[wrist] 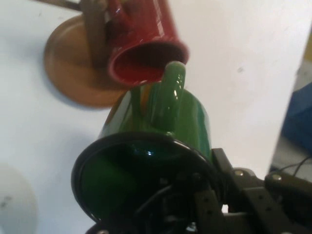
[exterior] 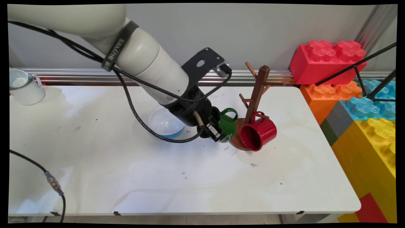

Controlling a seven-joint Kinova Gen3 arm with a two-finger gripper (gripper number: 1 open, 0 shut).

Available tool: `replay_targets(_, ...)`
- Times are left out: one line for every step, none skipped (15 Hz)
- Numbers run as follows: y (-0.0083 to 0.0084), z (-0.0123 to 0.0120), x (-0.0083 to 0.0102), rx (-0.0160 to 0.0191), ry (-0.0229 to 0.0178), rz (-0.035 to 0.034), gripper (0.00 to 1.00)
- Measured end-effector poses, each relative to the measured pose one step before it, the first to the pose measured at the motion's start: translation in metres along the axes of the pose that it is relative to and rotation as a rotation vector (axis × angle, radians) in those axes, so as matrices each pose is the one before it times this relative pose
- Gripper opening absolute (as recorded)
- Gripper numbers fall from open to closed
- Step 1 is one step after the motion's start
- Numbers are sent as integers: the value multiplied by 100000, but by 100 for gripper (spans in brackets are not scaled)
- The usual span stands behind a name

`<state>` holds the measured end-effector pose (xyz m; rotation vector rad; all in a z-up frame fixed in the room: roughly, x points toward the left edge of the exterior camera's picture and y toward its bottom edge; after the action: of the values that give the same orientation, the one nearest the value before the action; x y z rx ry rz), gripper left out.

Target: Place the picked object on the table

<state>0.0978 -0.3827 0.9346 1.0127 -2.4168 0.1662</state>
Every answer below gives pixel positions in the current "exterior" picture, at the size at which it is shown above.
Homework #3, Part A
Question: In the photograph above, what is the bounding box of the white and blue bowl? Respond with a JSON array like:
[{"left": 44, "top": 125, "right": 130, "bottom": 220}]
[{"left": 148, "top": 106, "right": 185, "bottom": 139}]

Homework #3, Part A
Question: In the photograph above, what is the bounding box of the black cable with metal plug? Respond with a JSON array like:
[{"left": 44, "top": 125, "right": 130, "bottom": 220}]
[{"left": 8, "top": 21, "right": 206, "bottom": 143}]

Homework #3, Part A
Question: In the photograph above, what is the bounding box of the yellow giant toy brick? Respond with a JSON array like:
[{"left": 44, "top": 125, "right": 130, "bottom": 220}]
[{"left": 331, "top": 118, "right": 396, "bottom": 224}]

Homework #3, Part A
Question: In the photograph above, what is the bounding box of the brown wooden mug tree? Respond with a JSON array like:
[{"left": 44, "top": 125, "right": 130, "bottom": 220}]
[{"left": 229, "top": 62, "right": 271, "bottom": 151}]

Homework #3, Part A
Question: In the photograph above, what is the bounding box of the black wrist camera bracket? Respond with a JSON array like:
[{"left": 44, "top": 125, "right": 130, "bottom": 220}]
[{"left": 181, "top": 47, "right": 232, "bottom": 87}]

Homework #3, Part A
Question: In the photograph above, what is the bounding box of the white enamel mug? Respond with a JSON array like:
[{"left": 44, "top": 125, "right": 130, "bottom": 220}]
[{"left": 9, "top": 68, "right": 46, "bottom": 106}]

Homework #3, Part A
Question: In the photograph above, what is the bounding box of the aluminium frame post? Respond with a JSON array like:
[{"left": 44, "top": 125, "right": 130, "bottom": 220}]
[{"left": 354, "top": 5, "right": 397, "bottom": 51}]

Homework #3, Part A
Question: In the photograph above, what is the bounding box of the orange giant toy brick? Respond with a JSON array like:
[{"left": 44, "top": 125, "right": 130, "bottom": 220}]
[{"left": 300, "top": 81, "right": 362, "bottom": 125}]

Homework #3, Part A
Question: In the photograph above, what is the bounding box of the red enamel mug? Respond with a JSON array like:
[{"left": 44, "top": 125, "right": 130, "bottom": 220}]
[{"left": 240, "top": 111, "right": 278, "bottom": 152}]

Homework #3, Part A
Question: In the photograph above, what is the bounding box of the light blue giant toy brick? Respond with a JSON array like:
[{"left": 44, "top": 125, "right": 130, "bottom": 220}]
[{"left": 340, "top": 79, "right": 396, "bottom": 121}]

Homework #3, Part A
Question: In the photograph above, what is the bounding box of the dark green giant toy brick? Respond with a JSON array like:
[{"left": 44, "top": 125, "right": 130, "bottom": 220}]
[{"left": 320, "top": 119, "right": 338, "bottom": 147}]

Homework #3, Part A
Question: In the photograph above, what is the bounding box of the green enamel mug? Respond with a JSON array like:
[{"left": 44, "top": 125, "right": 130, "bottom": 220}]
[{"left": 199, "top": 107, "right": 238, "bottom": 143}]

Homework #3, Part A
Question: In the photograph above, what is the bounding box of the red giant toy brick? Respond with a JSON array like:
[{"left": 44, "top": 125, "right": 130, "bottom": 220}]
[{"left": 289, "top": 40, "right": 367, "bottom": 86}]

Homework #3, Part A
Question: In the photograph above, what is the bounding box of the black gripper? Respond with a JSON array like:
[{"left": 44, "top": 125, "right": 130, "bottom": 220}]
[{"left": 163, "top": 86, "right": 227, "bottom": 143}]

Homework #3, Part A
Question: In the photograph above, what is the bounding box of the black lettered arm strap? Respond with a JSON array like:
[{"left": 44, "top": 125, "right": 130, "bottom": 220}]
[{"left": 101, "top": 21, "right": 140, "bottom": 73}]

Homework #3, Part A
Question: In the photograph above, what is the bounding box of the red flat toy brick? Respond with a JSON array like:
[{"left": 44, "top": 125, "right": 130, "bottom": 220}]
[{"left": 354, "top": 193, "right": 388, "bottom": 224}]

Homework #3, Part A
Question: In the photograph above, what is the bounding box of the black cable with inline connector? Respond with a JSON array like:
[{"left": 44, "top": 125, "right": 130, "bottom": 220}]
[{"left": 9, "top": 149, "right": 66, "bottom": 224}]

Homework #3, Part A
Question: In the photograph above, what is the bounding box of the grey giant toy brick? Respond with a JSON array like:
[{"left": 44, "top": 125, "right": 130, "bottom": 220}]
[{"left": 325, "top": 101, "right": 355, "bottom": 138}]

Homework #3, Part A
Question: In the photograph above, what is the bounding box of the thin black camera cable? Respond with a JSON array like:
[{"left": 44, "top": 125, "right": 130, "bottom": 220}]
[{"left": 8, "top": 21, "right": 233, "bottom": 103}]

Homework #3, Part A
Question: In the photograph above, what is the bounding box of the aluminium rail along table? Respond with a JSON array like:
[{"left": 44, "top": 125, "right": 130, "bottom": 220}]
[{"left": 19, "top": 67, "right": 396, "bottom": 87}]

